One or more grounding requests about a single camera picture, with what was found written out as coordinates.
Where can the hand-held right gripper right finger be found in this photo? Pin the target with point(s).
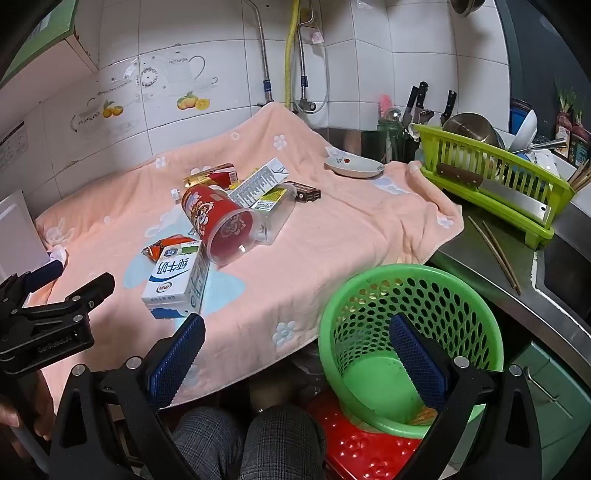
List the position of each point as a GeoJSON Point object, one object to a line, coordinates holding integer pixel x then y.
{"type": "Point", "coordinates": [418, 364]}

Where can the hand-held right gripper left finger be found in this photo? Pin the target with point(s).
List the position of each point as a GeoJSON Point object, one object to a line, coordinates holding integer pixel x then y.
{"type": "Point", "coordinates": [175, 364]}

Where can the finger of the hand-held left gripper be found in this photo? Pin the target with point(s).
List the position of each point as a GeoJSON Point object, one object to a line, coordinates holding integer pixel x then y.
{"type": "Point", "coordinates": [44, 273]}
{"type": "Point", "coordinates": [92, 286]}

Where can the green plastic basket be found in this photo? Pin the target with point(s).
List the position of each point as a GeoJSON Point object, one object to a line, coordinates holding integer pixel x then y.
{"type": "Point", "coordinates": [369, 383]}

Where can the orange snack wrapper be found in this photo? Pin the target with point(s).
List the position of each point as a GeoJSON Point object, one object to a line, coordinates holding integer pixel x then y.
{"type": "Point", "coordinates": [159, 249]}

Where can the white and blue milk carton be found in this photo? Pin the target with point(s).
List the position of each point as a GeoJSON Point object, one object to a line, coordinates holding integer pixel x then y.
{"type": "Point", "coordinates": [168, 277]}

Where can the red printed plastic cup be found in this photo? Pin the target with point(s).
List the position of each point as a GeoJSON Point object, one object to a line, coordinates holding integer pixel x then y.
{"type": "Point", "coordinates": [203, 207]}

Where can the clear bottle with yellow label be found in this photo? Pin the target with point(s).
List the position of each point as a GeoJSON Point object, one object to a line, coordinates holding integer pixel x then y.
{"type": "Point", "coordinates": [272, 198]}

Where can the white and grey carton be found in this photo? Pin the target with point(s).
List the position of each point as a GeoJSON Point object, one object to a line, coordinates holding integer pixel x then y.
{"type": "Point", "coordinates": [258, 182]}

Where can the dark brown small box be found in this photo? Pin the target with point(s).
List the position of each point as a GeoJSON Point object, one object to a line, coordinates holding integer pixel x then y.
{"type": "Point", "coordinates": [307, 193]}

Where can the person's left hand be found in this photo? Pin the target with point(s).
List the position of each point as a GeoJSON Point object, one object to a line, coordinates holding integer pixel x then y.
{"type": "Point", "coordinates": [44, 410]}

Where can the white tissue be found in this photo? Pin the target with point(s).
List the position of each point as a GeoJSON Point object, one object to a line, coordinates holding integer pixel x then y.
{"type": "Point", "coordinates": [57, 253]}

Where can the white board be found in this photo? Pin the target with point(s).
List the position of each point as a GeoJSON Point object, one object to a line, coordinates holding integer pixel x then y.
{"type": "Point", "coordinates": [16, 230]}

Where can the person's left leg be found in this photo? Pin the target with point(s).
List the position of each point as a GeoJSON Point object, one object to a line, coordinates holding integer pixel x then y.
{"type": "Point", "coordinates": [203, 443]}

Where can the person's leg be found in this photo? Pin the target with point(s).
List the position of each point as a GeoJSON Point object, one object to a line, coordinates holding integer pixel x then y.
{"type": "Point", "coordinates": [281, 443]}
{"type": "Point", "coordinates": [203, 443]}

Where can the red plastic stool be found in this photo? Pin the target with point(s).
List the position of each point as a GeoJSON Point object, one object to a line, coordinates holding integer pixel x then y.
{"type": "Point", "coordinates": [360, 452]}

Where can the small white cap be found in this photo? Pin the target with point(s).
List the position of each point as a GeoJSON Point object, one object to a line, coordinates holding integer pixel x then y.
{"type": "Point", "coordinates": [174, 194]}

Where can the person's right leg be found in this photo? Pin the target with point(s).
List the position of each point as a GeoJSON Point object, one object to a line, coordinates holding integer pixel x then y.
{"type": "Point", "coordinates": [281, 443]}

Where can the wooden chopstick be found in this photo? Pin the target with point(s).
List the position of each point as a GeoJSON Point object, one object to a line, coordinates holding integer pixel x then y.
{"type": "Point", "coordinates": [494, 256]}
{"type": "Point", "coordinates": [501, 254]}

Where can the green cabinet door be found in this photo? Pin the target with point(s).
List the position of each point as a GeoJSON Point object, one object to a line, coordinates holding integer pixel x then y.
{"type": "Point", "coordinates": [545, 406]}

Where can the yellow wrapper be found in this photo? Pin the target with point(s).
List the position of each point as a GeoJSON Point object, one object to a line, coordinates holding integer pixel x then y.
{"type": "Point", "coordinates": [194, 177]}

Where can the peach flower-print towel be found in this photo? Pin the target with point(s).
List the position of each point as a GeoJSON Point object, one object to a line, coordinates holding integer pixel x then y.
{"type": "Point", "coordinates": [323, 230]}

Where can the red and gold cigarette pack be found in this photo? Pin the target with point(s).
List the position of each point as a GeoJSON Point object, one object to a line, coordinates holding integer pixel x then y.
{"type": "Point", "coordinates": [221, 175]}

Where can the stainless steel sink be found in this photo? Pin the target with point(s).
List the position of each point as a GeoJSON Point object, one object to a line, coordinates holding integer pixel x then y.
{"type": "Point", "coordinates": [568, 277]}

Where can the small white plate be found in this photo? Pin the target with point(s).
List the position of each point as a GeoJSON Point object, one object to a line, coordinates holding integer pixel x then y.
{"type": "Point", "coordinates": [353, 167]}

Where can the green dish rack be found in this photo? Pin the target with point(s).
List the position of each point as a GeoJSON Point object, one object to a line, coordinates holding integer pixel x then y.
{"type": "Point", "coordinates": [461, 143]}

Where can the dark green glass jar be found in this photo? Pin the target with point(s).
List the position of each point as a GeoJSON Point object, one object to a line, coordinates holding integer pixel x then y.
{"type": "Point", "coordinates": [391, 138]}

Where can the steel bowl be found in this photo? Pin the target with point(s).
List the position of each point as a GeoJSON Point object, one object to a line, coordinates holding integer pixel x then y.
{"type": "Point", "coordinates": [471, 127]}

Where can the green board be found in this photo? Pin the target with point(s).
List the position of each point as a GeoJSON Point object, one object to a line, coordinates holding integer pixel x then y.
{"type": "Point", "coordinates": [37, 27]}

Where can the bundle of chopsticks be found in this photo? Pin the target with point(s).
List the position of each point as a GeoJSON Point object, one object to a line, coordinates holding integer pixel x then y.
{"type": "Point", "coordinates": [581, 175]}

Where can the steel spoon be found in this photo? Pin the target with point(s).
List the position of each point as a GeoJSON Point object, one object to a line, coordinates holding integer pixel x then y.
{"type": "Point", "coordinates": [393, 113]}

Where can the pink brush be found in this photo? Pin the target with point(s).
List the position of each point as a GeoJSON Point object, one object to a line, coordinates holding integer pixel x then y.
{"type": "Point", "coordinates": [385, 105]}

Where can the blue jar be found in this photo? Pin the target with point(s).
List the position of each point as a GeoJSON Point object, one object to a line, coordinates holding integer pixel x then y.
{"type": "Point", "coordinates": [521, 113]}

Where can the potted green plants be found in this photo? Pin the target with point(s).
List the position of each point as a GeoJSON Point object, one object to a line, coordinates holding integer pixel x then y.
{"type": "Point", "coordinates": [570, 120]}

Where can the hanging steel pot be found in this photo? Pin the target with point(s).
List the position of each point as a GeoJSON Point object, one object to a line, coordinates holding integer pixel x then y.
{"type": "Point", "coordinates": [471, 5]}

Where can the pink wall tag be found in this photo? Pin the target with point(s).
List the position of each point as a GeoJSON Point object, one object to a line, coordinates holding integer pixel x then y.
{"type": "Point", "coordinates": [316, 37]}

